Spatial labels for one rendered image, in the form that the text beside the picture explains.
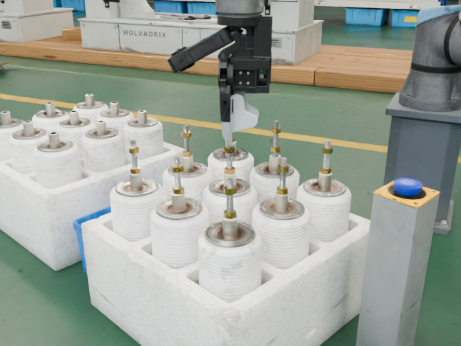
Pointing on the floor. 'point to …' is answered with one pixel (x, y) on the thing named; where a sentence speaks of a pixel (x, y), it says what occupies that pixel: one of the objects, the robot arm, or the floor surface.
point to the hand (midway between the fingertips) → (226, 136)
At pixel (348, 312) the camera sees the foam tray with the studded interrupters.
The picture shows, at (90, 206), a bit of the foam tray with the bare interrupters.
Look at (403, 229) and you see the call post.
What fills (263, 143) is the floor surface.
